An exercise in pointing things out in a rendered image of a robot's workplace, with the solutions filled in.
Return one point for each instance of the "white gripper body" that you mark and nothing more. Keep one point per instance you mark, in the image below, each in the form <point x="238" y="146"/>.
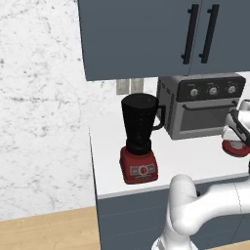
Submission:
<point x="231" y="134"/>

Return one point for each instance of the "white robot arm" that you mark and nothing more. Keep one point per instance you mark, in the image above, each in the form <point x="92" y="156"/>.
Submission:
<point x="184" y="208"/>

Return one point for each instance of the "red round blender lid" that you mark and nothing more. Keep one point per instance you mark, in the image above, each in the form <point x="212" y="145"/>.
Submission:
<point x="237" y="149"/>

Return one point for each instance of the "black and red blender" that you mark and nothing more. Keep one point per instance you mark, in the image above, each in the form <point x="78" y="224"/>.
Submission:
<point x="139" y="130"/>

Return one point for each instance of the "silver toaster oven knob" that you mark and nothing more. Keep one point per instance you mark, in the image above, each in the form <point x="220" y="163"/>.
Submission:
<point x="213" y="91"/>
<point x="231" y="89"/>
<point x="194" y="92"/>

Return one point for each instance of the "grey toaster oven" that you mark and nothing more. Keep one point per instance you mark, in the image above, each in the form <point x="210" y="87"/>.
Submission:
<point x="182" y="123"/>

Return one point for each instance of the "narrow grey-blue cupboard door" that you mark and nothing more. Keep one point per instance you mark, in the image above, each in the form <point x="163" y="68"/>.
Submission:
<point x="231" y="35"/>

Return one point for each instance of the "grey-blue base cabinet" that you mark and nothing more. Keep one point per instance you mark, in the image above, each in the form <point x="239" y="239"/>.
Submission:
<point x="130" y="218"/>

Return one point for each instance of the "wide grey-blue cupboard door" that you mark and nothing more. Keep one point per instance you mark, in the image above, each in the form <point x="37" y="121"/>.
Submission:
<point x="133" y="35"/>

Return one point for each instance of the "grey wall socket plate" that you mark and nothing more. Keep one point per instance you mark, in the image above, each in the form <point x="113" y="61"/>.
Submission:
<point x="137" y="85"/>
<point x="123" y="86"/>

